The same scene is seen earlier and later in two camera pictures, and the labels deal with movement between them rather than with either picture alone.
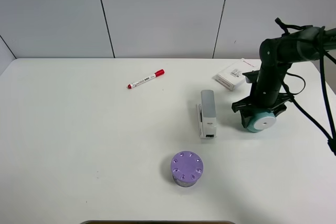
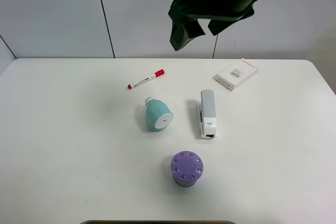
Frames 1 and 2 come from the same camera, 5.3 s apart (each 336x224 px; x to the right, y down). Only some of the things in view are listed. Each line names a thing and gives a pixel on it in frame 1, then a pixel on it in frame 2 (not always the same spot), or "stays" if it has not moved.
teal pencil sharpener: x=260 y=121 → x=159 y=116
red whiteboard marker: x=158 y=73 stays
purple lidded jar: x=186 y=167 stays
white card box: x=232 y=75 stays
